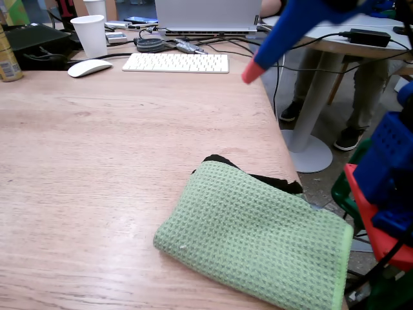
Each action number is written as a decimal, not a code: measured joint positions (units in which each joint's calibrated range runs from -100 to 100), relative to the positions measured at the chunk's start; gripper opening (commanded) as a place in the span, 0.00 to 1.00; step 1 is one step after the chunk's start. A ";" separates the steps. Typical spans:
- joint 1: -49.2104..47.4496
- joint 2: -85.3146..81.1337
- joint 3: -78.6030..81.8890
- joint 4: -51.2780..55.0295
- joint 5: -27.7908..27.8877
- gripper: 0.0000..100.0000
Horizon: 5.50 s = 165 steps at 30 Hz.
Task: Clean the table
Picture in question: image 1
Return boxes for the person forearm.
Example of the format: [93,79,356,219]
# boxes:
[259,0,288,19]

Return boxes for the black desk cable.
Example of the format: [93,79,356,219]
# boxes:
[65,52,134,64]

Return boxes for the small white box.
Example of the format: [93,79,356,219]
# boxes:
[105,31,128,45]

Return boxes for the black box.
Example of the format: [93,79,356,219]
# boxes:
[4,23,82,72]

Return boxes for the black hanging cable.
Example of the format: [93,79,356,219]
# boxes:
[206,36,282,124]

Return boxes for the blue gripper body black motor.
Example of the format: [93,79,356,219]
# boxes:
[322,0,385,24]

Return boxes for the green yellow carton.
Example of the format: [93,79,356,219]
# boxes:
[0,0,32,27]

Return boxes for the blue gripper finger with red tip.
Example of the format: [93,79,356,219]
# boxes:
[241,0,327,85]

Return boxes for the red robot base plate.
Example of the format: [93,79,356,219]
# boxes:
[343,163,413,273]

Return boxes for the white hanging cable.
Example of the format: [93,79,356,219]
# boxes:
[274,53,288,125]

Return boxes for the silver foil wrapped object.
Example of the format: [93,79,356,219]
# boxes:
[174,37,209,56]

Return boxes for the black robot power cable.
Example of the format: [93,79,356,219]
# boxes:
[344,231,413,300]

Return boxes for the silver laptop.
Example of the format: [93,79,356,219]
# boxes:
[154,0,263,37]

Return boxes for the green clamp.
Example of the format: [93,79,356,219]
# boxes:
[331,138,372,227]
[365,268,413,310]

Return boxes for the wooden chair leg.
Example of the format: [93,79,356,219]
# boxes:
[327,60,351,106]

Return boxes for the silver power bank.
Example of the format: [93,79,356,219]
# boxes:
[104,20,134,30]

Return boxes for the large white paper cup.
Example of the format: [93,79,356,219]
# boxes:
[70,14,108,59]

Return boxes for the blue green plastic object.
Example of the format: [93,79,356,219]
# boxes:
[368,1,397,19]

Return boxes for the black power adapter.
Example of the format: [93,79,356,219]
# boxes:
[338,28,392,48]

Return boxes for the black shoe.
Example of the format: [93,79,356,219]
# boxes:
[279,100,305,123]

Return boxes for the black round disc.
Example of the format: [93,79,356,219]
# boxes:
[133,37,169,54]

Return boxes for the white round pedestal table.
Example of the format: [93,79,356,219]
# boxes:
[257,12,413,174]

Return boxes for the dark shoe light sole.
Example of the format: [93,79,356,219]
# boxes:
[333,126,368,152]

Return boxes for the yellow drink can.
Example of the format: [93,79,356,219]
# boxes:
[0,24,25,83]

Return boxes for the grey trouser legs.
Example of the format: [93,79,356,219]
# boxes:
[292,48,392,130]

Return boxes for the black item red letter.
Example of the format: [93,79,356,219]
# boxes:
[54,0,79,32]

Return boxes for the blue smartphone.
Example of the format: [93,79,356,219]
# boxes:
[123,15,159,25]

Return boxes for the small white paper cup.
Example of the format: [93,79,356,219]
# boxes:
[83,0,108,23]

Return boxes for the white keyboard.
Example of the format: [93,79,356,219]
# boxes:
[121,52,230,74]

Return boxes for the green waffle cloth black trim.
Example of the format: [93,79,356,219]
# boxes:
[153,154,355,310]

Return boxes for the white computer mouse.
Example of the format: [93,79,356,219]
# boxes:
[66,59,114,79]

